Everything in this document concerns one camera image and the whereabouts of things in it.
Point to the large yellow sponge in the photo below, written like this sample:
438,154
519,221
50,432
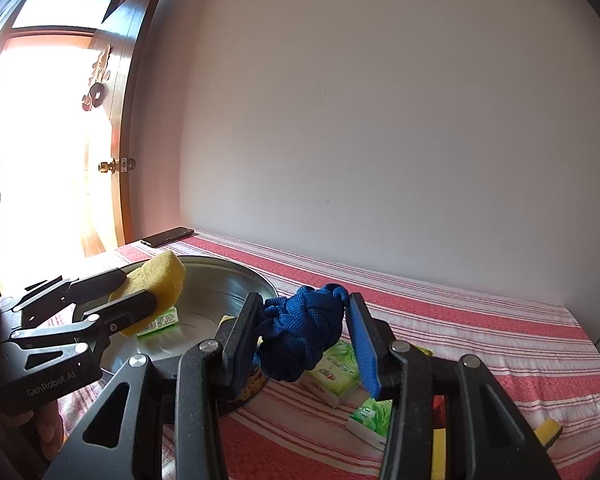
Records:
438,454

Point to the brass door knob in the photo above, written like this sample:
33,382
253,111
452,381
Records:
123,165

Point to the black smartphone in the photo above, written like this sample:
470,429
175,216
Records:
166,237

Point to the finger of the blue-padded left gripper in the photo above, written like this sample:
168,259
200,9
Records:
115,317

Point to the green tissue pack in tin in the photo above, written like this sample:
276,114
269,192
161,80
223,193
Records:
167,319

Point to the green tissue pack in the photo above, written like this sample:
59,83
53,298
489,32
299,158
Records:
335,377
167,319
370,422

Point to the person's left hand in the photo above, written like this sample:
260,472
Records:
50,428

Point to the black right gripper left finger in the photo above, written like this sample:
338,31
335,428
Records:
120,437

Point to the yellow green scouring sponge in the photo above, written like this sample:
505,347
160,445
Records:
548,432

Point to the blue knitted cloth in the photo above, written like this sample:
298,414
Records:
297,330

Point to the yellow sponge front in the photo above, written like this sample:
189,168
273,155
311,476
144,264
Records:
163,276

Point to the open wooden entrance door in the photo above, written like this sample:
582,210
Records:
116,49

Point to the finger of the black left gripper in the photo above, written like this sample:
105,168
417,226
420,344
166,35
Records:
41,301

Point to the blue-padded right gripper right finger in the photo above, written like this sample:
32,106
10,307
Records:
486,435

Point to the round metal tin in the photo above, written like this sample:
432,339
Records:
213,288

